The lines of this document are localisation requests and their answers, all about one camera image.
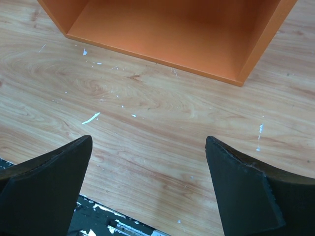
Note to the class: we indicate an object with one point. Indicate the orange wooden shelf cabinet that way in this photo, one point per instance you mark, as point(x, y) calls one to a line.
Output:
point(218, 39)

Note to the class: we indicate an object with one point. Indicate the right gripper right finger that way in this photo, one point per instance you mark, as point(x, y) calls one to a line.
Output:
point(257, 199)

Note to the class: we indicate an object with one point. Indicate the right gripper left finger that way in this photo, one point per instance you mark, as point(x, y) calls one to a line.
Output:
point(38, 196)

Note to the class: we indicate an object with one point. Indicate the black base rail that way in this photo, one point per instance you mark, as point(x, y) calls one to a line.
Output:
point(94, 219)

